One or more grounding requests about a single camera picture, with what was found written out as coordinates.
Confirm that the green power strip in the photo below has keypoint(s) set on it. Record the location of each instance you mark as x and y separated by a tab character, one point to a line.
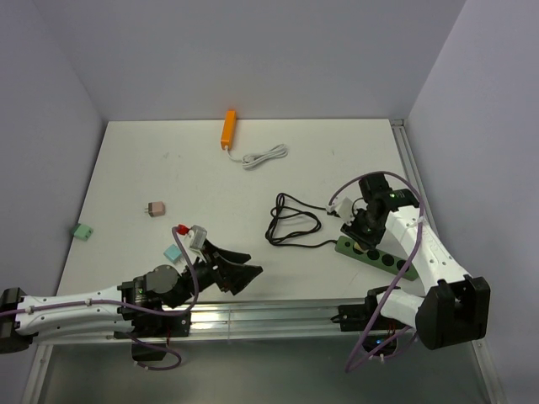
378	259

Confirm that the orange power strip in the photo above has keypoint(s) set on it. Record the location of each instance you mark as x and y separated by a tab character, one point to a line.
228	130

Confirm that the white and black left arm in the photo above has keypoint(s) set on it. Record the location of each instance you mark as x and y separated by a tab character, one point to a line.
148	306

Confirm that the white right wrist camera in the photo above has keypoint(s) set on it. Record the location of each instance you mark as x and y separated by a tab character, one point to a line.
341	208

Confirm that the aluminium front rail frame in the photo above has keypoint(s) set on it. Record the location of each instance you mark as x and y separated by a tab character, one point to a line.
268	352

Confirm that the green plug adapter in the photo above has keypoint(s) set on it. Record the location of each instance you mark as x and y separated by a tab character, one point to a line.
82	231

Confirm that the yellow USB plug adapter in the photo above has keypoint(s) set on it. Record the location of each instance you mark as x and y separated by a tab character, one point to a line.
359	248

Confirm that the pink and brown plug adapter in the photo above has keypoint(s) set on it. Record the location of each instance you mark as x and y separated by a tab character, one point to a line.
155	209

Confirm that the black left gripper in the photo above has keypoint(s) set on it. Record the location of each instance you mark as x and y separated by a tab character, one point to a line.
229	275

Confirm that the aluminium right rail frame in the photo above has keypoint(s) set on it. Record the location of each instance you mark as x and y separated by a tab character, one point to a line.
483	357

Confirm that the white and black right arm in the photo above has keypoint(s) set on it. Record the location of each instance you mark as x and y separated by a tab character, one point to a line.
432	293

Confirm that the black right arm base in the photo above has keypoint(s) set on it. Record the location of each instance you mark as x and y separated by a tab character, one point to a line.
354	318

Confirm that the light blue plug adapter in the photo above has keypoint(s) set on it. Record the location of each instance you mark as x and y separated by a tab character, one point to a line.
173	254

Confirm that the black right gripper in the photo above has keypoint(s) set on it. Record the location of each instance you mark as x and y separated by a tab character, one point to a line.
351	230

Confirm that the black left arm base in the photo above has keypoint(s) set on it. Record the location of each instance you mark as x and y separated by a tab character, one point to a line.
150	326

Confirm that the aluminium rail frame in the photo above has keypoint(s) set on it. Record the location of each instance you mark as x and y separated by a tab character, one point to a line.
268	352
483	357

